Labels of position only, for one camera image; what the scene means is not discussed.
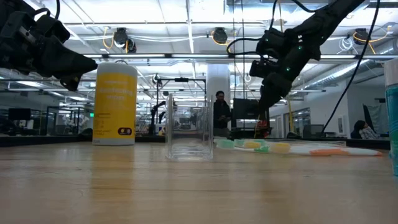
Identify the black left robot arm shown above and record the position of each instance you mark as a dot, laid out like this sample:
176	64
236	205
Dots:
7	7

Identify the teal toothpaste tube white cap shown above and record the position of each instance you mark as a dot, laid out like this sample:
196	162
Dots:
392	124

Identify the yellow wipes canister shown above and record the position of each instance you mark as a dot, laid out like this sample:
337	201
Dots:
115	109

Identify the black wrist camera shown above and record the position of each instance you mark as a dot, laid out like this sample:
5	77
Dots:
53	29
270	42

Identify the black aluminium table frame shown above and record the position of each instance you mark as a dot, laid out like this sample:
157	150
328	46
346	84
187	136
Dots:
46	140

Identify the black monitor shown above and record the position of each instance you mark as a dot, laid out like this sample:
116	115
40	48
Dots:
245	109

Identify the clear acrylic toothbrush holder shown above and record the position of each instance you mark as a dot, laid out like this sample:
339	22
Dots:
189	154

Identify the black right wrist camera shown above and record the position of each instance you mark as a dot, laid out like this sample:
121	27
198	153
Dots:
270	42

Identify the seated person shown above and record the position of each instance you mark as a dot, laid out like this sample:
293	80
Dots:
365	132

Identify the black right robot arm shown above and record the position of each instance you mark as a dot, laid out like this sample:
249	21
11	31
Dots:
329	15

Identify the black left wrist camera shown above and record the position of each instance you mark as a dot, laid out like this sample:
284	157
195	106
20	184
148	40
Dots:
53	29

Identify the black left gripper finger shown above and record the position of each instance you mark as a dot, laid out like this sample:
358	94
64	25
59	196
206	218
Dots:
71	83
65	60

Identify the standing person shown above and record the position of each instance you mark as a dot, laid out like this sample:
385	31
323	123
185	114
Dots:
221	115

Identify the orange white toothbrush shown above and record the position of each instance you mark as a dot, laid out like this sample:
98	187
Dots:
342	152
252	144

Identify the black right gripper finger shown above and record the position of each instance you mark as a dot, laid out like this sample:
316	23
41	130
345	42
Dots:
262	68
276	87

